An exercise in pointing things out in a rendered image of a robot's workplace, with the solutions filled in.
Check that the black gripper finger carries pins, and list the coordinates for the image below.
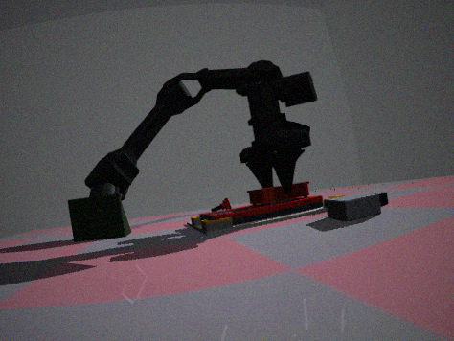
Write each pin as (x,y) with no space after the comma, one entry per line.
(283,163)
(263,172)

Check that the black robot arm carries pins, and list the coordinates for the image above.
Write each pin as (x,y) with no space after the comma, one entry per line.
(262,82)

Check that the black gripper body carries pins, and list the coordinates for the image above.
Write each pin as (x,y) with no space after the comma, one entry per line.
(270,136)

